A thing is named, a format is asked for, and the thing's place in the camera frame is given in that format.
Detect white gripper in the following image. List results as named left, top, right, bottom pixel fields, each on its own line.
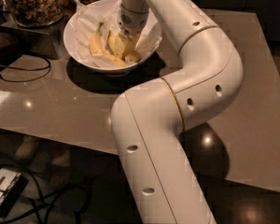
left=113, top=4, right=149, bottom=59

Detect yellow banana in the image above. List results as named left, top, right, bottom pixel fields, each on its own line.
left=89, top=21, right=126, bottom=68
left=105, top=30, right=142, bottom=63

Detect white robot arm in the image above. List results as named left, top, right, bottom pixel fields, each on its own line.
left=111, top=0, right=244, bottom=224

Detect white ceramic bowl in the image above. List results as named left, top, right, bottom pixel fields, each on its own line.
left=63, top=0, right=162, bottom=75

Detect white paper napkin liner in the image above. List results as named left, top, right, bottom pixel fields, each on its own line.
left=63, top=0, right=162, bottom=74

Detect dark square stand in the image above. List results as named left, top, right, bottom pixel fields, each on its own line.
left=1, top=13, right=69, bottom=60

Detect glass jar of nuts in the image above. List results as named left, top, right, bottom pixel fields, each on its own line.
left=4, top=0, right=63, bottom=28

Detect dark round object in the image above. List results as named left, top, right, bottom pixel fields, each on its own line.
left=0, top=33, right=21, bottom=67

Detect black cable on table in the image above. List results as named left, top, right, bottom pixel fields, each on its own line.
left=0, top=51, right=52, bottom=84

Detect black floor cables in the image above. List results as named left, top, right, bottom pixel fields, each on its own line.
left=0, top=159, right=85, bottom=224

